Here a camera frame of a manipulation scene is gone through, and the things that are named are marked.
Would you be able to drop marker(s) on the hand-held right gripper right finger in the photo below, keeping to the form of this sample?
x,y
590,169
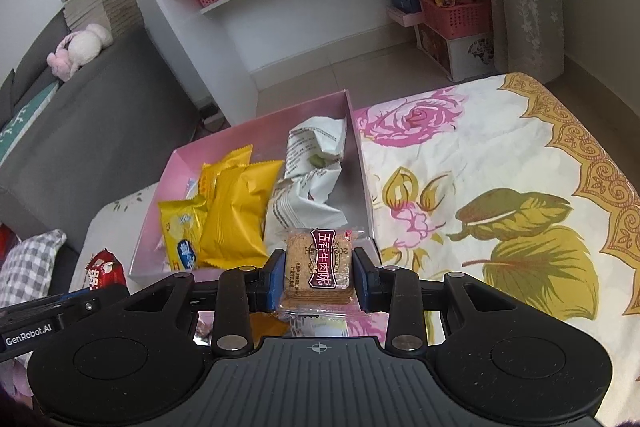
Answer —
x,y
362,282

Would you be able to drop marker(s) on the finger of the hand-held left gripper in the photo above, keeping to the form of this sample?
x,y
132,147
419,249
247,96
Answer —
x,y
100,299

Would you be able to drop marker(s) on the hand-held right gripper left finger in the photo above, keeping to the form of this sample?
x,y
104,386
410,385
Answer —
x,y
275,279

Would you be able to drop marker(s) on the red snack packet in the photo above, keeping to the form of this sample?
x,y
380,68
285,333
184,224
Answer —
x,y
105,272

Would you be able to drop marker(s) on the brown cracker packet maroon label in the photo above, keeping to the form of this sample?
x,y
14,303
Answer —
x,y
320,267

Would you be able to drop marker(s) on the yellow wafer packet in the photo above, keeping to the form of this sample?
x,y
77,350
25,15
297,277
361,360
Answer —
x,y
235,217
225,164

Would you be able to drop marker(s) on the small white striped packet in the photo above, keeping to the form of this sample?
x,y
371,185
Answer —
x,y
310,202

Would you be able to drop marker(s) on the yellow chip packet blue label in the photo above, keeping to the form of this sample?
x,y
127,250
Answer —
x,y
182,232

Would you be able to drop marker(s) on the large white snack packet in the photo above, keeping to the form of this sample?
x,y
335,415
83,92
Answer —
x,y
305,142

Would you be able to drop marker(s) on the pink cardboard box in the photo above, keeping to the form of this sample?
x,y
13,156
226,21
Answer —
x,y
225,137

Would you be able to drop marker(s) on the orange snack packet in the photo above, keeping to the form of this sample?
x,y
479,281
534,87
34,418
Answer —
x,y
267,324

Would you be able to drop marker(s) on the grey checked pillow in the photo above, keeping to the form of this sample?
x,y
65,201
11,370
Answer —
x,y
30,262

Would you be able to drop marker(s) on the grey sofa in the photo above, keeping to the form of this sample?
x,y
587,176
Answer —
x,y
115,107

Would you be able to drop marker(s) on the teal patterned pillow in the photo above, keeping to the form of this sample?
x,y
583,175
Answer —
x,y
25,117

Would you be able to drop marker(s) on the white shelf unit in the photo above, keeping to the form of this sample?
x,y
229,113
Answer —
x,y
300,32

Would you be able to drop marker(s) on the pink and white plush toy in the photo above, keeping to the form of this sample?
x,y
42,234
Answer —
x,y
80,49

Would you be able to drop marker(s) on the white printed crate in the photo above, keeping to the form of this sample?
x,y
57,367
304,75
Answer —
x,y
470,54

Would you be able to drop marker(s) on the small pink rack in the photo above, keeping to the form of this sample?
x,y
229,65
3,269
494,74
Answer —
x,y
405,18

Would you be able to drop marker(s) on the large pink plastic basket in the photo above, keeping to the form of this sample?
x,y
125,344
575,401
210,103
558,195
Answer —
x,y
455,19

